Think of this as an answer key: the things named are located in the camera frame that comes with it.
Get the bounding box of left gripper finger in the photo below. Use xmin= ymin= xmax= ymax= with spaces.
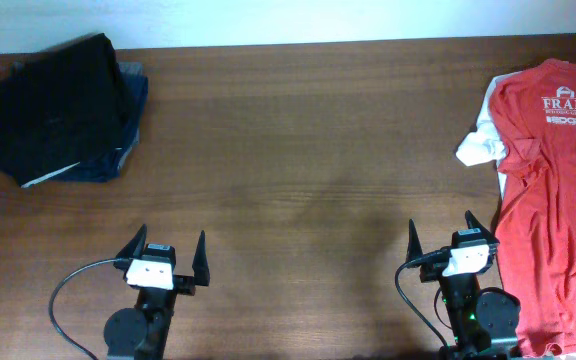
xmin=192 ymin=230 xmax=210 ymax=287
xmin=116 ymin=224 xmax=147 ymax=259

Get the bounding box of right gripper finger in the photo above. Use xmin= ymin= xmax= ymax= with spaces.
xmin=465 ymin=210 xmax=499 ymax=246
xmin=406 ymin=219 xmax=424 ymax=262

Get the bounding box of orange red printed t-shirt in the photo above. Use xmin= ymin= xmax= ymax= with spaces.
xmin=488 ymin=59 xmax=576 ymax=356

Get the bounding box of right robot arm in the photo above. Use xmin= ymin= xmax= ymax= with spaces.
xmin=396 ymin=211 xmax=520 ymax=359

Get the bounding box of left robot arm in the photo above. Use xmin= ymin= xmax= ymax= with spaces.
xmin=103 ymin=225 xmax=210 ymax=360

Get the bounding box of white t-shirt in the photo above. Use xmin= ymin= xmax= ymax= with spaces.
xmin=455 ymin=71 xmax=520 ymax=202

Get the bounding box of navy blue folded garment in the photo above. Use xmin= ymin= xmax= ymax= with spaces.
xmin=53 ymin=72 xmax=148 ymax=183

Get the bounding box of black folded garment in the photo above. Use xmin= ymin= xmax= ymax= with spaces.
xmin=0 ymin=34 xmax=132 ymax=187

